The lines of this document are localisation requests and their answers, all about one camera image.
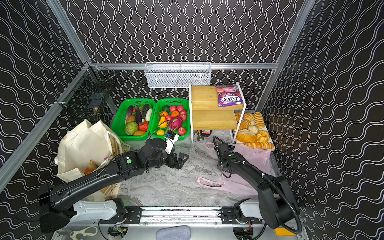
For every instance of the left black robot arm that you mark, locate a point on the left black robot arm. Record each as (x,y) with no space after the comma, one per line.
(56,203)

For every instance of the grey padded cushion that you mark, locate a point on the grey padded cushion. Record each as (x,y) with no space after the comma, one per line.
(174,233)

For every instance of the white-handled scissors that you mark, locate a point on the white-handled scissors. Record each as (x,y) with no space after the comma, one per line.
(86,232)

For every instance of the yellow block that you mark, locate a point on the yellow block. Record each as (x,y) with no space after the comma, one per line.
(281,232)

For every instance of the green plastic basket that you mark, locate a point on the green plastic basket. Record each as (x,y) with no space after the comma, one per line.
(126,113)
(164,108)

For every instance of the red apple front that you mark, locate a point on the red apple front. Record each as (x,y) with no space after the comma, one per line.
(182,131)

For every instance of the orange Fox's candy bag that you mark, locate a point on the orange Fox's candy bag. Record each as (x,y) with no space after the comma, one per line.
(91,167)

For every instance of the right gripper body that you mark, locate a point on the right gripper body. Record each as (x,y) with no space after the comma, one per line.
(222,150)

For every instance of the yellow lemon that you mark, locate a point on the yellow lemon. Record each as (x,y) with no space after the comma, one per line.
(160,132)

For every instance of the left green plastic basket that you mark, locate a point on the left green plastic basket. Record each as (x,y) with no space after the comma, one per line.
(126,113)

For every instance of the green cabbage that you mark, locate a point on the green cabbage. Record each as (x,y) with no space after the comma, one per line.
(131,128)

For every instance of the brown mango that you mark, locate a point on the brown mango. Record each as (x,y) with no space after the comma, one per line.
(139,133)

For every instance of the purple eggplant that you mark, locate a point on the purple eggplant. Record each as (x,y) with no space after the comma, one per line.
(138,115)

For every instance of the black wire wall rack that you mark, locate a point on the black wire wall rack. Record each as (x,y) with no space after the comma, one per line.
(91,98)

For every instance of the cream canvas tote bag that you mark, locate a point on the cream canvas tote bag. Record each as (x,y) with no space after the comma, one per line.
(87,143)

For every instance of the red tomato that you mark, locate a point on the red tomato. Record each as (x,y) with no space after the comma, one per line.
(144,126)

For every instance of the white wire wall basket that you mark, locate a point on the white wire wall basket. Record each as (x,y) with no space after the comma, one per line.
(178,75)

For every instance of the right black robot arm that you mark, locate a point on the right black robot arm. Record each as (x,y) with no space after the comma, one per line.
(277,204)

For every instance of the pink dragon fruit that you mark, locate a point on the pink dragon fruit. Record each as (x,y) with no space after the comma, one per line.
(175,123)

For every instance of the yellow pear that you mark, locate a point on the yellow pear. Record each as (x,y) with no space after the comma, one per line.
(163,122)

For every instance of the pink plastic grocery bag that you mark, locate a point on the pink plastic grocery bag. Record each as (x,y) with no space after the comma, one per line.
(242,171)

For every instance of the purple Fox's berries candy bag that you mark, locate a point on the purple Fox's berries candy bag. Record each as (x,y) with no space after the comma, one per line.
(229,96)

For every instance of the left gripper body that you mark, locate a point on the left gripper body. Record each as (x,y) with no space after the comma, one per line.
(174,160)

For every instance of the white wooden two-tier shelf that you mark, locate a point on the white wooden two-tier shelf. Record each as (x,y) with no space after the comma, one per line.
(205,114)

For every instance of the right green plastic basket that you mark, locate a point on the right green plastic basket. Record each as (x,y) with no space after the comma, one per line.
(164,108)

